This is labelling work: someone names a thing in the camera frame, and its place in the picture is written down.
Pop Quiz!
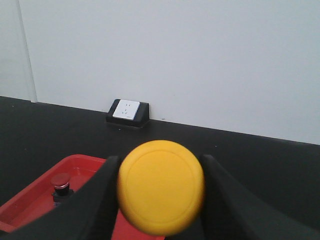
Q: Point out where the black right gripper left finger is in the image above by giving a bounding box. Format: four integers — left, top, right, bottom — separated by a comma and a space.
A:
3, 156, 120, 240

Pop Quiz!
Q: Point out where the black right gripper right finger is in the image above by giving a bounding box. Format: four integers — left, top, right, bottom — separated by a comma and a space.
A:
201, 154, 320, 240

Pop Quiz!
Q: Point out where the red mushroom push button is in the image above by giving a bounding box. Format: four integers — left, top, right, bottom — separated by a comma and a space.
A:
50, 172, 74, 206

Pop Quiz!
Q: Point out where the yellow mushroom push button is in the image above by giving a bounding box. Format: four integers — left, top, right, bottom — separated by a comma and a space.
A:
117, 140, 205, 237

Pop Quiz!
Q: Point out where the red plastic tray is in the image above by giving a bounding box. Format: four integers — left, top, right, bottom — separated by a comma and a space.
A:
0, 154, 153, 240

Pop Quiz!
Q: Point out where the black white power outlet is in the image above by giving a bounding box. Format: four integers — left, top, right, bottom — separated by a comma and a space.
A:
106, 99, 150, 128

